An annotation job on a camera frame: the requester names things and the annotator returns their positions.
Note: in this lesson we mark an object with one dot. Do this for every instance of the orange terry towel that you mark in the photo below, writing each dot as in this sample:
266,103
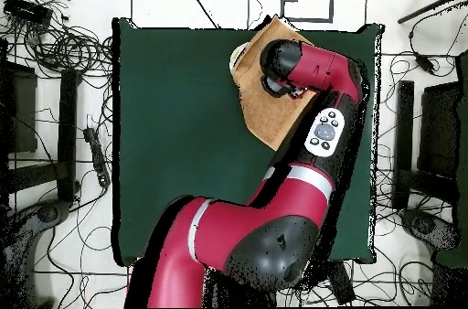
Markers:
263,111

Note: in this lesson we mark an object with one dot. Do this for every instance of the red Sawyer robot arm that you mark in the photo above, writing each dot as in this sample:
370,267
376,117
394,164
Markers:
248,225

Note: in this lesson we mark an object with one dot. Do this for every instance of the black flat bar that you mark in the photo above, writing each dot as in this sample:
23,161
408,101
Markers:
67,133
404,140

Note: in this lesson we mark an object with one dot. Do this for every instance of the dark green table cloth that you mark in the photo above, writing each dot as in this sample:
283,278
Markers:
175,122

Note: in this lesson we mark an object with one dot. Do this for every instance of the black power adapter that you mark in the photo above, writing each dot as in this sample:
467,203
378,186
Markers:
425,64

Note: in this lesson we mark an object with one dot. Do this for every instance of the black panel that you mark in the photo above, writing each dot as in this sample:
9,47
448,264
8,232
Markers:
438,129
22,111

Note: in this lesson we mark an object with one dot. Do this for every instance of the black rod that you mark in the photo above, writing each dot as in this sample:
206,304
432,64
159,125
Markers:
431,7

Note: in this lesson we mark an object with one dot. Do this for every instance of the grey chair base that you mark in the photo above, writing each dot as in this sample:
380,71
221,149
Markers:
427,226
40,217

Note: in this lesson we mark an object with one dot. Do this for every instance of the black power strip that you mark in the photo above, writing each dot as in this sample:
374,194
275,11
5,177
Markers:
342,283
97,155

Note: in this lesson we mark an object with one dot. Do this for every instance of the black rectangular box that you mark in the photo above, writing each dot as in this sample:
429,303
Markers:
27,11

